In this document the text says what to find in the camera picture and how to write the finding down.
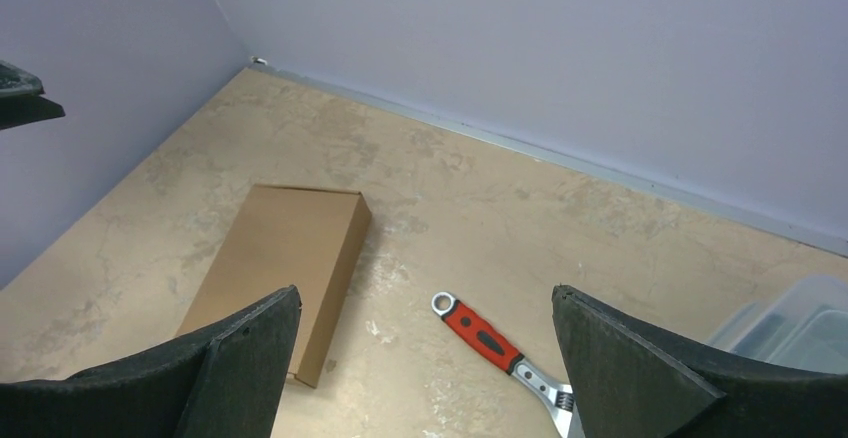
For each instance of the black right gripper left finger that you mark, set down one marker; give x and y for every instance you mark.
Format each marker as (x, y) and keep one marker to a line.
(223, 380)

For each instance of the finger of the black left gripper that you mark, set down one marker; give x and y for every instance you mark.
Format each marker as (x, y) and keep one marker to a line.
(22, 99)

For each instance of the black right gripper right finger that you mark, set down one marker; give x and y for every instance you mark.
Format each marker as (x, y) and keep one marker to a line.
(633, 379)

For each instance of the brown cardboard box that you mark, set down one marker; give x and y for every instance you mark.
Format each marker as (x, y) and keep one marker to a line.
(282, 235)

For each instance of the clear plastic storage bin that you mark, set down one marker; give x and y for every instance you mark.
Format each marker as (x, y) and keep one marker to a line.
(804, 328)

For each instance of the red handled adjustable wrench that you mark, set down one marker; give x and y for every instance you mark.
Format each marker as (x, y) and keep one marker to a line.
(486, 340)

